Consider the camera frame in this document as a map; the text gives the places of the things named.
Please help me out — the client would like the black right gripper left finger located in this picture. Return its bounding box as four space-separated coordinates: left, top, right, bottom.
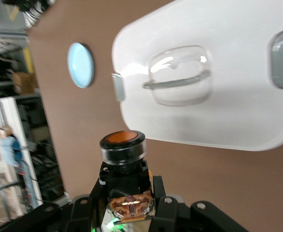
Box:
0 180 108 232

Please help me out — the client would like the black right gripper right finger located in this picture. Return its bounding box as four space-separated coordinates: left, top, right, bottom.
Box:
148 175 250 232

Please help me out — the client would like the orange push button switch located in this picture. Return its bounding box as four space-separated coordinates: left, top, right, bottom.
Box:
99 130 156 223

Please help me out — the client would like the brown table mat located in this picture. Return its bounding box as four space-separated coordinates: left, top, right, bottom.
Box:
27 0 283 232

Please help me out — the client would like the white lidded storage box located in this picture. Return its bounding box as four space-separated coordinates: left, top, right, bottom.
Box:
111 0 283 152

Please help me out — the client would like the white shelf rack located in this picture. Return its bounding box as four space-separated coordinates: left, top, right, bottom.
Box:
0 96 43 213

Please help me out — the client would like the brown cardboard box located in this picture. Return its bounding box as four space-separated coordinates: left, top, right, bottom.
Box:
11 71 39 95

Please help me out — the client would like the light blue round plate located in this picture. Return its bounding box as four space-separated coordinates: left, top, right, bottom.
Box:
67 42 95 89

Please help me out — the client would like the grey lid handle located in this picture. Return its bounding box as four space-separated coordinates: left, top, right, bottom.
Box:
142 70 212 89

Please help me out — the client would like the tangled cable bundle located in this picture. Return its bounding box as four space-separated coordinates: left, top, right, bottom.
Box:
1 0 57 29

